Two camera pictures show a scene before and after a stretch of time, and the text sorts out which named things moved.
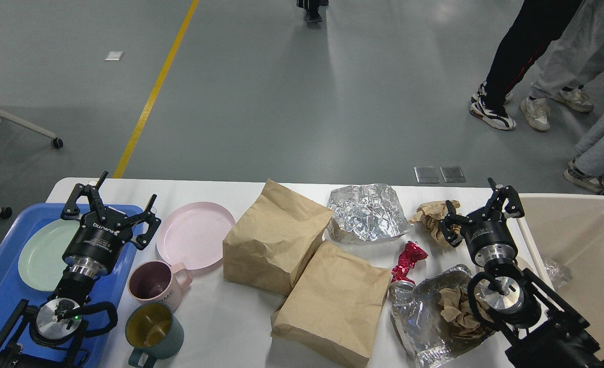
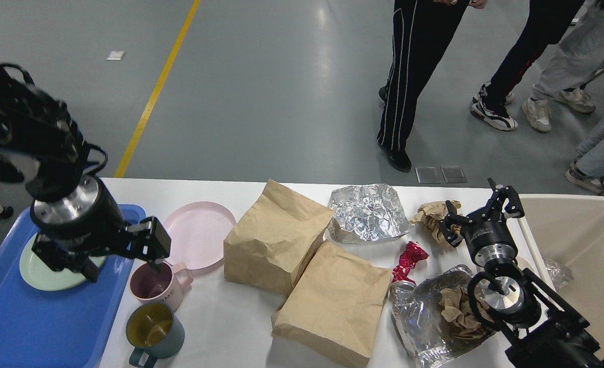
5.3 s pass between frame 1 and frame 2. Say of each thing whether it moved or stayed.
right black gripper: stayed
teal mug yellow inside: stayed
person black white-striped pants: moved
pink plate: stayed
